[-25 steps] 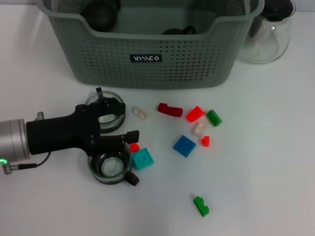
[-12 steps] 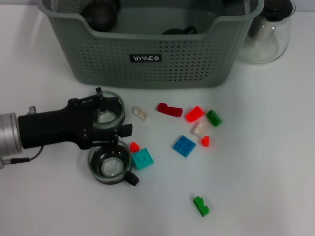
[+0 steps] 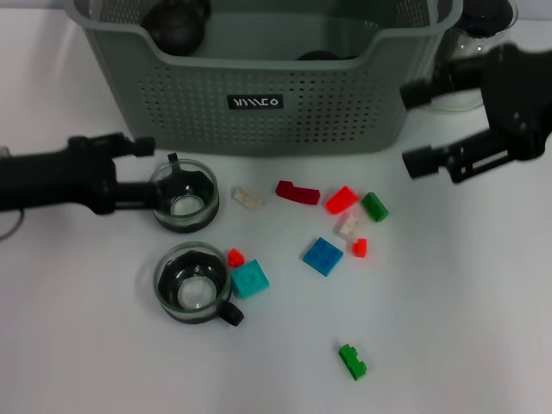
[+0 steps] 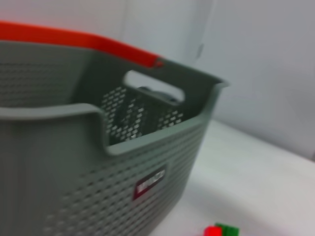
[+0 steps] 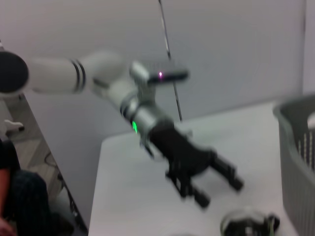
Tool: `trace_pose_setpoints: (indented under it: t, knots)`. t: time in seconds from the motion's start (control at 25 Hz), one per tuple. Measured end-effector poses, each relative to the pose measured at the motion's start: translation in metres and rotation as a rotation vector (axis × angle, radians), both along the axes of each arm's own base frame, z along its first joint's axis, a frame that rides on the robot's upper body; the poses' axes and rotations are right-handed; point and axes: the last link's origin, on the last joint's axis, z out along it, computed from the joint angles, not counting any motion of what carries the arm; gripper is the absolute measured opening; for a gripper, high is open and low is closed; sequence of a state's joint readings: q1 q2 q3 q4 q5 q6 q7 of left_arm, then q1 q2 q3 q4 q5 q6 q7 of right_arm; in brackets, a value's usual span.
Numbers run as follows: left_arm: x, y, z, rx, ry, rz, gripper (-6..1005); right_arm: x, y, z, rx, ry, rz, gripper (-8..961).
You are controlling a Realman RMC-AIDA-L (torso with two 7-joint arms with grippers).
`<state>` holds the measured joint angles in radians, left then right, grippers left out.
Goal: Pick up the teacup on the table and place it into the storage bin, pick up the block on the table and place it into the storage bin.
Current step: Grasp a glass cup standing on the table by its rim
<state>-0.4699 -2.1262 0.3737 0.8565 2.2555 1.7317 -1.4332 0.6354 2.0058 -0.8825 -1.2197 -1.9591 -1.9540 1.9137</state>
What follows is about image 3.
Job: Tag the grey perforated storage basket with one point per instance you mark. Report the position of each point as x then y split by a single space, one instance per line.
302 121

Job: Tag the teal square toy brick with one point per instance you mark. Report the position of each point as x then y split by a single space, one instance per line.
250 279

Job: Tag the white toy brick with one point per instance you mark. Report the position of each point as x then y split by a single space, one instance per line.
248 198

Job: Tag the clear glass teapot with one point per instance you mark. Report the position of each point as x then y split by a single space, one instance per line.
461 102

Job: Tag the dark red toy brick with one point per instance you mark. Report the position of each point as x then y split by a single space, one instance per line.
297 193

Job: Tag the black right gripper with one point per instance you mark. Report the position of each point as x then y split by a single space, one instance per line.
522 99

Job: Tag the black teapot lid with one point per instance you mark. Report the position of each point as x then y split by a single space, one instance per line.
487 17

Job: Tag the green stepped toy brick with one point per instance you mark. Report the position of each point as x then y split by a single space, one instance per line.
353 362

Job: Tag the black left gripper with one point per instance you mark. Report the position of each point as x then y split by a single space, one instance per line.
56 181

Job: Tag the left gripper silver plug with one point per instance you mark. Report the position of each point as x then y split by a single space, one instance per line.
3 152

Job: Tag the bright red sloped brick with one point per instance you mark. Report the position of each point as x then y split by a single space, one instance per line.
343 199

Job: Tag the glass teacup black sleeve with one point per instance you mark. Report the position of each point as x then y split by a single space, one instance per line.
194 293
190 207
321 56

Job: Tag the small red toy brick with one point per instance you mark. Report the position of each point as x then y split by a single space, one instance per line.
236 258
360 248

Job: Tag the black round teapot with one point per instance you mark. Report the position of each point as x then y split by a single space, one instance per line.
177 30

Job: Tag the blue square toy plate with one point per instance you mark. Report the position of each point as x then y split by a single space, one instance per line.
323 255

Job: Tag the translucent pale toy brick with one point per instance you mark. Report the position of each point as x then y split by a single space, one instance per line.
349 225

